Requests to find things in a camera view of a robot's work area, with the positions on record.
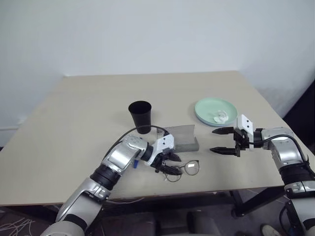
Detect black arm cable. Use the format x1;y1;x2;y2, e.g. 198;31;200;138
104;125;172;160
247;134;311;170

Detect mint green plate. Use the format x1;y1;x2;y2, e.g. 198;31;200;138
194;97;239;125

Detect black thin-rimmed glasses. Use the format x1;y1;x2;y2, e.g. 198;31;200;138
163;159;200;183

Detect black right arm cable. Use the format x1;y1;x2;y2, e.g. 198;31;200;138
247;134;311;170

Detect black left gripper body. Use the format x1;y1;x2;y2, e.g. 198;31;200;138
154;148;174;174

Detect dark panel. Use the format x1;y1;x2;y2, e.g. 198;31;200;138
283;78;315;158

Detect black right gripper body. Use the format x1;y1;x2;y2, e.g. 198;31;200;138
232;128;249;158

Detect grey open glasses case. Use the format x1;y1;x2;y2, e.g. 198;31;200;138
156;124;199;152

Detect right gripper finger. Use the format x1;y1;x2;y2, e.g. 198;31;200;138
212;127;236;135
209;147;238;156

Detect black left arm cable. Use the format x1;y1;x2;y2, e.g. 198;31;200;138
104;125;172;160

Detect black plastic cup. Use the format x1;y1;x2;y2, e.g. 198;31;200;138
128;100;153;135

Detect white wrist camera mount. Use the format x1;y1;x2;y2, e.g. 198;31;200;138
236;114;255;150
146;134;176;168

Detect white shoe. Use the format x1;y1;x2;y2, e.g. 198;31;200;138
260;223;284;236

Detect light blue plate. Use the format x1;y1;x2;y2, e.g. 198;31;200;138
195;113;234;127

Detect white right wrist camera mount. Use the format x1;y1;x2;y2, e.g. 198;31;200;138
236;114;255;150

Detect tangled white floor wires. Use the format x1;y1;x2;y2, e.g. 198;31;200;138
0;216;35;236

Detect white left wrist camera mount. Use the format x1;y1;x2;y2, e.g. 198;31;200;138
146;134;176;168

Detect thin white cable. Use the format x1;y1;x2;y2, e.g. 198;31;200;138
108;196;146;205

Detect crumpled white paper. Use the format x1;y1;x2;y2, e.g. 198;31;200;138
213;110;229;123

